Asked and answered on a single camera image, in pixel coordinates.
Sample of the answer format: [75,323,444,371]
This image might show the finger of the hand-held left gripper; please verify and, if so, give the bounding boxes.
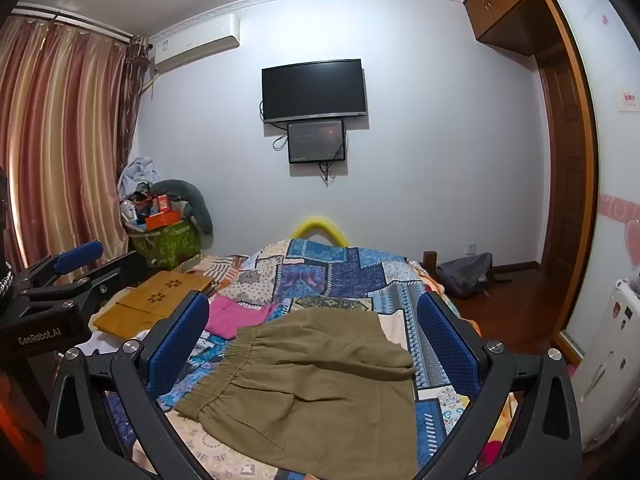
[12,240,105,293]
[30,251,149,313]

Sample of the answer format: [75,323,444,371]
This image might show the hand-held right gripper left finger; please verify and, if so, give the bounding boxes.
[42,290,211,480]

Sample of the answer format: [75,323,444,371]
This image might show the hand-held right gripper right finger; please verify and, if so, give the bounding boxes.
[416,291,583,480]

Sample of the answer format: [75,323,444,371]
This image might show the olive green pants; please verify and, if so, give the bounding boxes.
[172,307,418,480]

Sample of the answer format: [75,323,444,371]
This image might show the brown cardboard box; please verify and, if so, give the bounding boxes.
[94,271,216,333]

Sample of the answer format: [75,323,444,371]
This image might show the pink folded cloth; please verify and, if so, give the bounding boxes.
[202,294,283,340]

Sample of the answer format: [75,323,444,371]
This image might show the green fabric storage box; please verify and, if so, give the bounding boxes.
[127,217,201,271]

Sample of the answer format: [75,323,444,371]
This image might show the orange box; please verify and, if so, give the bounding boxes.
[145,210,182,231]

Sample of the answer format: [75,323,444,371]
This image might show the white printed cloth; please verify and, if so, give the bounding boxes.
[75,327,151,358]

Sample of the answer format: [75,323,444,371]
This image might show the grey backpack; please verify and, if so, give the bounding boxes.
[437,252,493,298]

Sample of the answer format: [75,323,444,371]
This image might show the pale blue cloth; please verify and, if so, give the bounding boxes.
[118,156,161,196]

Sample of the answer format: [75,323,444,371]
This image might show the grey plush toy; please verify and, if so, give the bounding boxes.
[152,179,215,235]

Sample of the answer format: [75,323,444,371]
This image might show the blue patchwork blanket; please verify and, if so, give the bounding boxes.
[90,240,521,480]

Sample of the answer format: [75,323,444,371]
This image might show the striped pink curtain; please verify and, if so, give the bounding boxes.
[0,15,148,271]

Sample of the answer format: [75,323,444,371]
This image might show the white power strip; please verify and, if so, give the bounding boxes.
[570,277,640,456]

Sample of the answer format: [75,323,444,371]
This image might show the brown wooden door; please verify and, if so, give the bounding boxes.
[537,45,598,361]

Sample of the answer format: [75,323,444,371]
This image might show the frosted sliding wardrobe door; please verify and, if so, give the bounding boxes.
[550,0,640,361]

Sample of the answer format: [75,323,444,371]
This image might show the curtain rod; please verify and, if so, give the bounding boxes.
[12,5,151,47]

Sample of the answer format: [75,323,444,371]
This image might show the small black monitor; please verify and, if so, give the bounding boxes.
[287,119,347,164]

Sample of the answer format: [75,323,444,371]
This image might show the white air conditioner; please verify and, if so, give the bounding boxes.
[152,14,241,73]

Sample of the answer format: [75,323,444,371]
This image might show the wooden overhead cabinet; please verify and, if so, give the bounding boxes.
[462,0,581,58]

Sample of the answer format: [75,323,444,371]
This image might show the black monitor cable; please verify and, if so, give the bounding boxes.
[320,160,347,187]

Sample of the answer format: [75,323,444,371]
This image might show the black wall television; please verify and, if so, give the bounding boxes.
[261,58,368,124]

